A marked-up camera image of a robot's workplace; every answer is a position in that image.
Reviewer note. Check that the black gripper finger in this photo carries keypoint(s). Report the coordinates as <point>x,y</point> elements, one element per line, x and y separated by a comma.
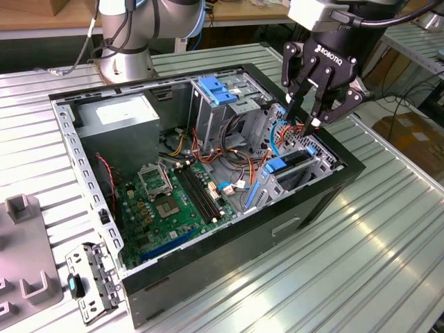
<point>293,69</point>
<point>354,98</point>

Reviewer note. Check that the hard disk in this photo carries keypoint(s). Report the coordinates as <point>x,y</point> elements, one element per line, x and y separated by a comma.
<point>275,166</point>

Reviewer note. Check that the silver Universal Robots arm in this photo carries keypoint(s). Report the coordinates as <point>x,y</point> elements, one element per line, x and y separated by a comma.
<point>138,59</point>

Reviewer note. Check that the grey metal disk bay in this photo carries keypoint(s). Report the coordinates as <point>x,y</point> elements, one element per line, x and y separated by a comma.
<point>270,189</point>

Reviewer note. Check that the brown cardboard box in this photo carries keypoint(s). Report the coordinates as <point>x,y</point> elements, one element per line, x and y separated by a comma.
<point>409,135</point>

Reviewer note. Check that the metal slat side table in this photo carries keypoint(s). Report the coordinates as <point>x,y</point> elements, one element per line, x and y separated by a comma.
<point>416,45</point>

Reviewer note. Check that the blue plastic drive latch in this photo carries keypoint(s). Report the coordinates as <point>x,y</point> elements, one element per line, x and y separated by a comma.
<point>216,92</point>

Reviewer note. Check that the grey optical drive cage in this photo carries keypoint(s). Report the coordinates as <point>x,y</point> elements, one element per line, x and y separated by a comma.
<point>211,118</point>

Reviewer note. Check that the black RAM slot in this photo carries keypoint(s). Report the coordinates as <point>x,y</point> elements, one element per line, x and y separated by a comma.
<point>194,194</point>
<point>204,192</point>

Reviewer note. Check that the green motherboard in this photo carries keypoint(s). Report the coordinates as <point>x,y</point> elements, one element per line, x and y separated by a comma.
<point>187,222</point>

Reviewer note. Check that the CPU socket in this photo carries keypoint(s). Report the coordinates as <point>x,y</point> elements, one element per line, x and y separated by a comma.
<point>166,208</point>

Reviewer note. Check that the grey power supply unit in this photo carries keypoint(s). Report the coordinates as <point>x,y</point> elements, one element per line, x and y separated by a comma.
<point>118,138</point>

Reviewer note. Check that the blue expansion slot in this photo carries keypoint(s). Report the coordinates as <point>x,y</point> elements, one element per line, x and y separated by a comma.
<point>166,247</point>

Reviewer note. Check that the black open PC case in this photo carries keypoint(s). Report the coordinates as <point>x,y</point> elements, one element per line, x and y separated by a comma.
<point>208,270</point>

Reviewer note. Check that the long wooden desk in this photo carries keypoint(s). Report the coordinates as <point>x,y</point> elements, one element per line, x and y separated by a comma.
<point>34,17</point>

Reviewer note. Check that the black clip with blue mark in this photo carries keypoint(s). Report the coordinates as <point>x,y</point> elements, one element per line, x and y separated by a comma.
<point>72,285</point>

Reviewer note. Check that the grey parts rack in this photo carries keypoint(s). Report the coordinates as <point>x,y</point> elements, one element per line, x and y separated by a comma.
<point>21,253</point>

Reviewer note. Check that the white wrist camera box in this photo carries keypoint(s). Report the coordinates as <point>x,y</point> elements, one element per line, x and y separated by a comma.
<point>308,12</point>

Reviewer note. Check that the grey card retainer bracket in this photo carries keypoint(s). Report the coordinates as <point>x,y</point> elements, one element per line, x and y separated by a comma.
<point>86,258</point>

